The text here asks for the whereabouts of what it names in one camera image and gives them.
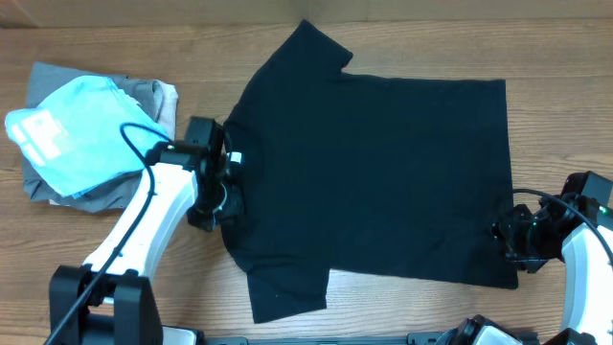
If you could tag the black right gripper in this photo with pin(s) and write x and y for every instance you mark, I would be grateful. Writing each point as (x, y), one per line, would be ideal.
(505, 230)

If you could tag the light blue folded shirt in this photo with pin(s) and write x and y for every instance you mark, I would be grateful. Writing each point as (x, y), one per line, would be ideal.
(84, 134)

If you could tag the black t-shirt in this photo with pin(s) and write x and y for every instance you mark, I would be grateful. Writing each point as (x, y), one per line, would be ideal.
(374, 175)

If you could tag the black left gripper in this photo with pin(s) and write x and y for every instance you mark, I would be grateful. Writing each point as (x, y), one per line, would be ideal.
(236, 202)

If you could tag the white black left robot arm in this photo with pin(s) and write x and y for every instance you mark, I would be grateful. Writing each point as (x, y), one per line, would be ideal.
(109, 298)

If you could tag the white pink folded garment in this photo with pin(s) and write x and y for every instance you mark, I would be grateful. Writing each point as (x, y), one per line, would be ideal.
(162, 107)

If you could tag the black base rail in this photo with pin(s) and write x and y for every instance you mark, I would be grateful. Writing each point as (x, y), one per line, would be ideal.
(325, 340)

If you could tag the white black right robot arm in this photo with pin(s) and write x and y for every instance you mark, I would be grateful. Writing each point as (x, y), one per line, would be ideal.
(574, 227)

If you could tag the grey folded garment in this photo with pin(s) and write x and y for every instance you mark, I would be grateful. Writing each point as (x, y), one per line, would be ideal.
(114, 194)

